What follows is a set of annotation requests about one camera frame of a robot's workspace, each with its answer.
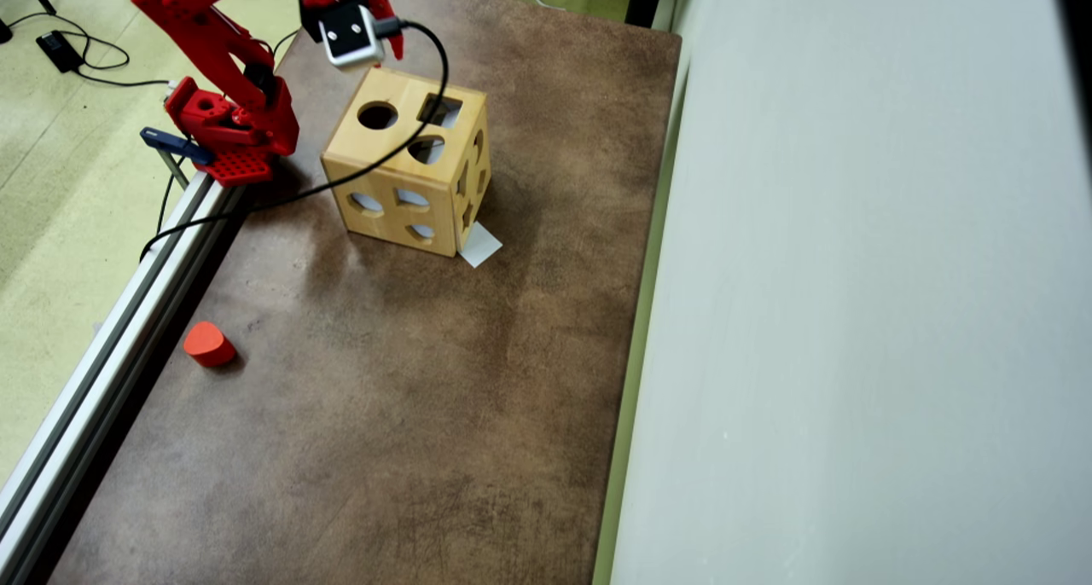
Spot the black adapter cable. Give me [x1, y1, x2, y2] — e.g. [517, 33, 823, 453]
[7, 12, 171, 88]

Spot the aluminium profile rail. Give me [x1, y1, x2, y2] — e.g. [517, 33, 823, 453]
[0, 169, 248, 585]

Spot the wooden shape sorter box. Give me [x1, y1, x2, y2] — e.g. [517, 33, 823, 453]
[320, 65, 491, 258]

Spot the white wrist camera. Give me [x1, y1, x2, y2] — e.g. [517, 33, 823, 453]
[317, 3, 386, 71]

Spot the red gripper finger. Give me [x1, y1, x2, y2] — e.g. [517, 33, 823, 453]
[367, 0, 405, 61]

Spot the black camera cable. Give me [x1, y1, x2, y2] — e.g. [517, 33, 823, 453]
[139, 18, 450, 262]

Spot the red rounded block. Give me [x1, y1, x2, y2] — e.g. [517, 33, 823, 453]
[183, 321, 238, 368]

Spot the large white board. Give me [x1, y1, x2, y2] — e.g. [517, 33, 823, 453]
[593, 0, 1092, 585]

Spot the black power adapter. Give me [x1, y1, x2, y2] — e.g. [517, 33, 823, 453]
[36, 31, 84, 74]

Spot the blue clamp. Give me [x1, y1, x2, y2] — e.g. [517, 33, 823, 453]
[140, 126, 214, 190]

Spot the white paper sheet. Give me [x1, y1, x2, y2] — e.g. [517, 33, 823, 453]
[457, 220, 504, 268]

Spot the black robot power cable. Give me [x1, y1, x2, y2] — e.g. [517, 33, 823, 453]
[154, 172, 176, 238]

